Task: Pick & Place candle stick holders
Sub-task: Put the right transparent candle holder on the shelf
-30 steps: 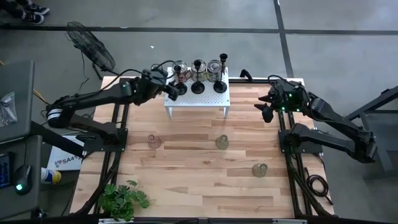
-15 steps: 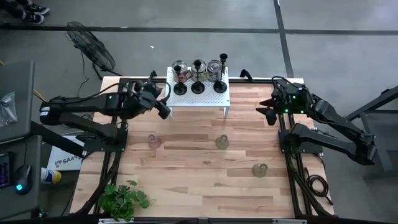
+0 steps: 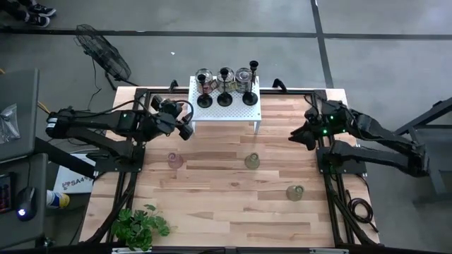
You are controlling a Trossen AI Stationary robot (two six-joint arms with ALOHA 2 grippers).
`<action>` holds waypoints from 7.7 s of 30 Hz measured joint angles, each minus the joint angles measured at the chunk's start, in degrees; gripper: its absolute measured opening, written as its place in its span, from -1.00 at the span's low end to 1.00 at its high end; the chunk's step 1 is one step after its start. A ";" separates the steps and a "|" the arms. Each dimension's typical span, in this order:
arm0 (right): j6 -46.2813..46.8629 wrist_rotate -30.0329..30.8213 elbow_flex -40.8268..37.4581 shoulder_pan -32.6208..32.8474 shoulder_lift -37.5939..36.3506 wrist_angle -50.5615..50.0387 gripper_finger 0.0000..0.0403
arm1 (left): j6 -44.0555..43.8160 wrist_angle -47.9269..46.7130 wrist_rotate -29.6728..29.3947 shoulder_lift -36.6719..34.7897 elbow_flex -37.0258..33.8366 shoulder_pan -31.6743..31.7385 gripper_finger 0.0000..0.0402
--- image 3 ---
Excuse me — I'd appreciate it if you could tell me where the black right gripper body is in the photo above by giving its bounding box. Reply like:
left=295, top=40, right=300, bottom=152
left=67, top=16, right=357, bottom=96
left=304, top=105, right=328, bottom=142

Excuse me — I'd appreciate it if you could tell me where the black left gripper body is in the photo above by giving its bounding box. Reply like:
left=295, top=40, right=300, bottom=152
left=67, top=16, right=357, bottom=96
left=150, top=95, right=195, bottom=142

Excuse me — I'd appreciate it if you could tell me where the short black candlestick holder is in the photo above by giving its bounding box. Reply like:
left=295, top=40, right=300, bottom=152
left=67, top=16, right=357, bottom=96
left=196, top=73, right=214, bottom=109

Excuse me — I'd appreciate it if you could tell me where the medium black candlestick holder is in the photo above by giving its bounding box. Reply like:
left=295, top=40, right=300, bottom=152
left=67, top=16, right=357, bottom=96
left=216, top=66, right=234, bottom=107

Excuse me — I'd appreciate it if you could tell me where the clear ribbed glass candle holder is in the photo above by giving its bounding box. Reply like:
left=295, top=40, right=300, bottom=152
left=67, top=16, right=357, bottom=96
left=244, top=152, right=261, bottom=171
left=285, top=184, right=305, bottom=202

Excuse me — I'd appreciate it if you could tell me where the tall black candlestick holder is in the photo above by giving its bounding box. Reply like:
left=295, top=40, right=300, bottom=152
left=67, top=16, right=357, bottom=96
left=242, top=59, right=260, bottom=107

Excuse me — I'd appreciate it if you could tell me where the brown label jar candle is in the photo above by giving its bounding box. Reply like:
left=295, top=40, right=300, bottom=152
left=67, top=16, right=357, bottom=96
left=234, top=66, right=254, bottom=95

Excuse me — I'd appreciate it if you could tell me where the pink ribbed glass candle holder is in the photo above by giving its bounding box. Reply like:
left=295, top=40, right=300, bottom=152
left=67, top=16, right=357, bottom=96
left=167, top=152, right=184, bottom=169

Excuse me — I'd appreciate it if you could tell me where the white perforated metal shelf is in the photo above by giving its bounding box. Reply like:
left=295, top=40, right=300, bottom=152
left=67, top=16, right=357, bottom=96
left=188, top=75, right=263, bottom=135

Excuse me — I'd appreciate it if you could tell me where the black floor fan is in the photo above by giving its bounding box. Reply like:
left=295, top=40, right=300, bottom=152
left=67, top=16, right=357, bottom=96
left=73, top=23, right=139, bottom=91

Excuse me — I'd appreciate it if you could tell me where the green artificial plant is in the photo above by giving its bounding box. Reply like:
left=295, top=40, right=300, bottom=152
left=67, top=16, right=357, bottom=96
left=111, top=203, right=171, bottom=252

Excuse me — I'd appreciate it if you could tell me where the black diagonal support beam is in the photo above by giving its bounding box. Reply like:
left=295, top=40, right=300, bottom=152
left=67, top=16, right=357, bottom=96
left=34, top=136, right=98, bottom=179

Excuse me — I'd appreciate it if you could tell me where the white cardboard box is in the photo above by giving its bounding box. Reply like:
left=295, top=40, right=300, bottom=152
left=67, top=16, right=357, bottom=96
left=52, top=153, right=98, bottom=195

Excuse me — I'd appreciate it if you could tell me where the dark grey metal stand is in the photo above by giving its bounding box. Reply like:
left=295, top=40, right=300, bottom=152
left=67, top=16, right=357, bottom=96
left=390, top=97, right=452, bottom=205

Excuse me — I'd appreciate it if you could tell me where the yellow and white bottle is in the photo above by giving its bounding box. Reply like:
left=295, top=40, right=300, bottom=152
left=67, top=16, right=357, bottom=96
left=45, top=189, right=71, bottom=210

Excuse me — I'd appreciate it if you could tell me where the white plant pot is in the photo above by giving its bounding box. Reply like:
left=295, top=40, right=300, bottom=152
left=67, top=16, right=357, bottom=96
left=112, top=246, right=153, bottom=254

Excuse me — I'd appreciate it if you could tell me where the grey side desk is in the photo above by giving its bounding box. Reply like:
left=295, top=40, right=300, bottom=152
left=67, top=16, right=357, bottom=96
left=0, top=152, right=49, bottom=250
left=0, top=68, right=40, bottom=164

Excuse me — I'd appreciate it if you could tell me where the clear plastic bag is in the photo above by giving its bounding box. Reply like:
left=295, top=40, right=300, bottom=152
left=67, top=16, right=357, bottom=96
left=0, top=102, right=21, bottom=145

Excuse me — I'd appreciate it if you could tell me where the black computer mouse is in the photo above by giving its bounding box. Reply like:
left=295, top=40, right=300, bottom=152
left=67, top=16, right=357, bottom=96
left=16, top=186, right=37, bottom=222

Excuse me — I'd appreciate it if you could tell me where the person's shoe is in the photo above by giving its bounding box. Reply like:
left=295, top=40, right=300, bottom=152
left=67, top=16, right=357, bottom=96
left=26, top=2, right=57, bottom=18
left=21, top=13, right=51, bottom=28

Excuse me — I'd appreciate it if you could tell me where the black backlit keypad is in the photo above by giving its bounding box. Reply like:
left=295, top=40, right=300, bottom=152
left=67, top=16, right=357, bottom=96
left=0, top=171, right=16, bottom=215

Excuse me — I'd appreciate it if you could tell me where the person's leg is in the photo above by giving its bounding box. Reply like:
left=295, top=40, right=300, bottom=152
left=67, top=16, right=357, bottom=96
left=0, top=0, right=36, bottom=22

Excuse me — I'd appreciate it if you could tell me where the black aluminium table frame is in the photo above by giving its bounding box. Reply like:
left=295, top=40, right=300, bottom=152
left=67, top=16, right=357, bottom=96
left=105, top=87, right=381, bottom=248

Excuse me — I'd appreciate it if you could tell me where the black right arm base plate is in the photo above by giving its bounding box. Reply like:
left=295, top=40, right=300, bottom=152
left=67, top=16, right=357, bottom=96
left=316, top=146, right=368, bottom=176

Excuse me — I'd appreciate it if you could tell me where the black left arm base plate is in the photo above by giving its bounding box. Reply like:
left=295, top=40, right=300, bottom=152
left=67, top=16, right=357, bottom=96
left=86, top=150, right=145, bottom=174

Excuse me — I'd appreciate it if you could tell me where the coiled black cable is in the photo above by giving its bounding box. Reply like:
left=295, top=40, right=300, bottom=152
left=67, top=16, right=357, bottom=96
left=344, top=188, right=379, bottom=234

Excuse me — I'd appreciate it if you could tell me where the black fan power cable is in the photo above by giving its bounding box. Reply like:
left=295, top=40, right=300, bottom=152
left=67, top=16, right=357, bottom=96
left=86, top=58, right=103, bottom=107

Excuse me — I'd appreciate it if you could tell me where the yellow floor cable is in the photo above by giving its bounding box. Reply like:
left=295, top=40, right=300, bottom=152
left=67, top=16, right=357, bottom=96
left=37, top=100, right=52, bottom=116

